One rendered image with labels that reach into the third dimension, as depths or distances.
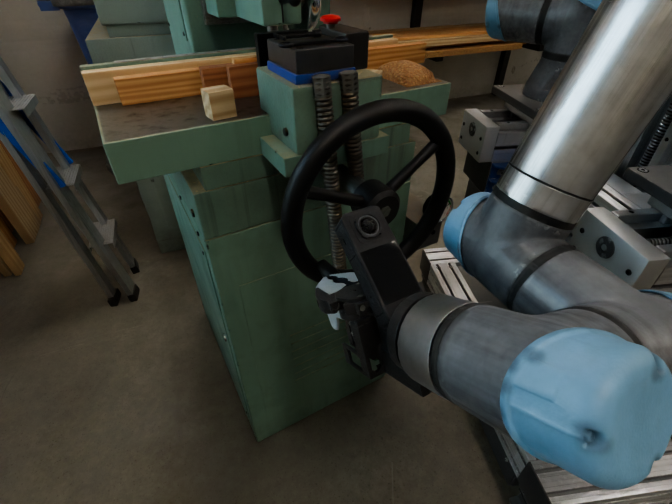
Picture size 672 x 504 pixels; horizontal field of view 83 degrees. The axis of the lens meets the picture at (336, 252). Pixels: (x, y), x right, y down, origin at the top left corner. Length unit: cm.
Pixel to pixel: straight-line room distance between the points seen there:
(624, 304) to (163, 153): 55
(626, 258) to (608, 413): 47
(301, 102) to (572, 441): 45
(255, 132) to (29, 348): 132
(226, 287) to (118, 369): 82
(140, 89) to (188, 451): 94
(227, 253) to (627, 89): 59
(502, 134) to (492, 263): 69
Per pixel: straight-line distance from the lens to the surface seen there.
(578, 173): 35
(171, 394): 138
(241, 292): 77
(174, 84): 74
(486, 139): 102
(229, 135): 62
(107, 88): 76
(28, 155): 146
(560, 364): 23
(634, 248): 67
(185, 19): 93
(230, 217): 67
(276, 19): 73
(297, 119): 54
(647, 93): 36
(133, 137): 60
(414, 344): 29
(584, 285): 33
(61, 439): 145
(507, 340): 25
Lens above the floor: 109
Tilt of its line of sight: 38 degrees down
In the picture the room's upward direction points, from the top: straight up
